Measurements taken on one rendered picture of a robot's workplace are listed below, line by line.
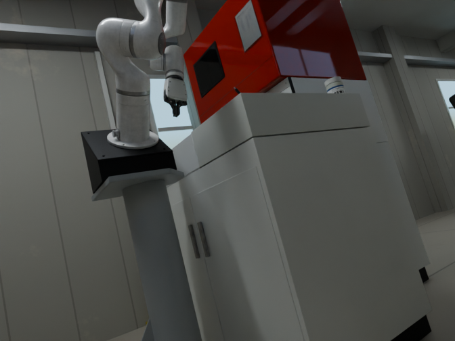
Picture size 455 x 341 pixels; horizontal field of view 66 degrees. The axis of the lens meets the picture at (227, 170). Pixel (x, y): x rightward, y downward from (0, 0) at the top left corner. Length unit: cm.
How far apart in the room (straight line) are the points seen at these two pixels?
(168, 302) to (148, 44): 85
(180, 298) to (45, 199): 182
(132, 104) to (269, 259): 70
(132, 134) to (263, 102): 49
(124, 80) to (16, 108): 191
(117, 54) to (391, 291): 124
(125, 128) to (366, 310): 102
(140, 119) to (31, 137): 180
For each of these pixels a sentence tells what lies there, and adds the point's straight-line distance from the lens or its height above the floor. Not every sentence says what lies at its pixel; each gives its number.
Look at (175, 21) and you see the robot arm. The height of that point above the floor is 146.
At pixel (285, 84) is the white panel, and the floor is 119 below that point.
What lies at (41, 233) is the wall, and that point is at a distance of 286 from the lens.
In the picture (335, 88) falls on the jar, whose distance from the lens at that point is 155.
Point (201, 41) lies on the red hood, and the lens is 242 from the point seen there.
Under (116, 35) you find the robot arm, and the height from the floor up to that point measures 126.
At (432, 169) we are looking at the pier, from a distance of 579.
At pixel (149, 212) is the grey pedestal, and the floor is 69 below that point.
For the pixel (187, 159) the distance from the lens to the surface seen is 143.
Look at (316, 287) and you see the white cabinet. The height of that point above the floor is 33.
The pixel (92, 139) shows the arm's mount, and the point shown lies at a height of 101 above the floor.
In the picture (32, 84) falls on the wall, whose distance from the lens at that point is 320.
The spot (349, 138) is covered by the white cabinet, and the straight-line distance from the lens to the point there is 141.
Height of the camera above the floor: 58
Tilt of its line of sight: 9 degrees up
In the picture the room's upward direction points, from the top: 15 degrees counter-clockwise
